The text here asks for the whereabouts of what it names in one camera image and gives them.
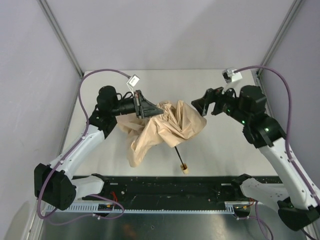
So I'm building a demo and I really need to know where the beige folding umbrella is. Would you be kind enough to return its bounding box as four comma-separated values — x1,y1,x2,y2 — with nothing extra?
116,100,207,168

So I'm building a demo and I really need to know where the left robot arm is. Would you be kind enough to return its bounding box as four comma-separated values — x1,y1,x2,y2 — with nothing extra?
34,85,164,211

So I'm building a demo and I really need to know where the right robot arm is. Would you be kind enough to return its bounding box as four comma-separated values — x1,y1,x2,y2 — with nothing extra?
191,85,320,231

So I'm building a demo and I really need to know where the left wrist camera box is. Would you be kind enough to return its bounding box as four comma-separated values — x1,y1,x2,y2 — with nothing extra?
126,74,140,92

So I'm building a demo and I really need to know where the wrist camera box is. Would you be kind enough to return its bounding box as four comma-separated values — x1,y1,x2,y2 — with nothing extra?
126,74,140,92
222,68,243,90

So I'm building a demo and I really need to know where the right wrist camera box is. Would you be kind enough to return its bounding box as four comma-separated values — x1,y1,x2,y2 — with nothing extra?
222,68,243,90

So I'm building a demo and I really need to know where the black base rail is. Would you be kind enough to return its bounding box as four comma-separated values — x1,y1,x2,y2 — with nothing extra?
82,175,283,211

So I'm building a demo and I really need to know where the right aluminium corner post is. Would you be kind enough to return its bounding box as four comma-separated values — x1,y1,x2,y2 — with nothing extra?
260,0,306,66

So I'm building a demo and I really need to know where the aluminium corner post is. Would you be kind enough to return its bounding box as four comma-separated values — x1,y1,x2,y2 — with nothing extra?
37,0,84,78
260,0,306,66

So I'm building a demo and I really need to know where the grey slotted cable duct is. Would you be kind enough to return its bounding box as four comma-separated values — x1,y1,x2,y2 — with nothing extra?
55,201,240,215

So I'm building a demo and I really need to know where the left aluminium corner post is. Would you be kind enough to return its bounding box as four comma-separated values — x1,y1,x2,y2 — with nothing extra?
37,0,84,78

